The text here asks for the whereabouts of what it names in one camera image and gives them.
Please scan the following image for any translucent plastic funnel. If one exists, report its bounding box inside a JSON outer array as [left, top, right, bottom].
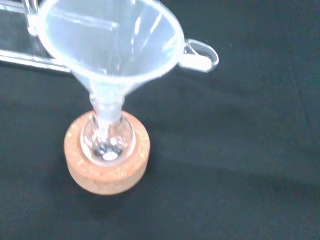
[[36, 0, 187, 121]]

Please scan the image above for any clear round-bottom glass flask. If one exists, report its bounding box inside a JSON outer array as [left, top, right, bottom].
[[80, 92, 137, 168]]

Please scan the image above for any black cloth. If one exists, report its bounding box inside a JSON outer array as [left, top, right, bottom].
[[0, 0, 320, 240]]

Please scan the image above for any clear funnel stand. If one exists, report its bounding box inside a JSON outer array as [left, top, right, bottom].
[[0, 0, 119, 74]]

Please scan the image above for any cork ring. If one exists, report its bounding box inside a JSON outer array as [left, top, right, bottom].
[[63, 110, 150, 197]]

